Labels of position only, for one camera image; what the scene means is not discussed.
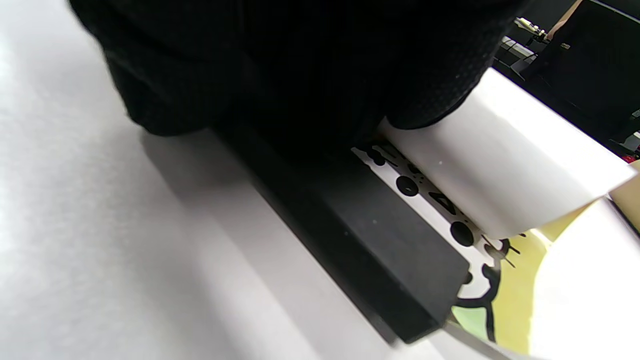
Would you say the person's right hand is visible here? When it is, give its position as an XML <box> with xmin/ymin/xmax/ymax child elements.
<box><xmin>67</xmin><ymin>0</ymin><xmax>531</xmax><ymax>161</ymax></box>

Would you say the colourful cartoon grid poster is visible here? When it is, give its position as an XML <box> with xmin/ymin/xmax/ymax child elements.
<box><xmin>350</xmin><ymin>67</ymin><xmax>640</xmax><ymax>358</ymax></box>

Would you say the black bar weight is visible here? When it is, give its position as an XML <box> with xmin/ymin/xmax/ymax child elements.
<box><xmin>215</xmin><ymin>125</ymin><xmax>472</xmax><ymax>346</ymax></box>

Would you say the large black panel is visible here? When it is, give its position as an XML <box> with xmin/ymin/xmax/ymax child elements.
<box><xmin>520</xmin><ymin>0</ymin><xmax>640</xmax><ymax>146</ymax></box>

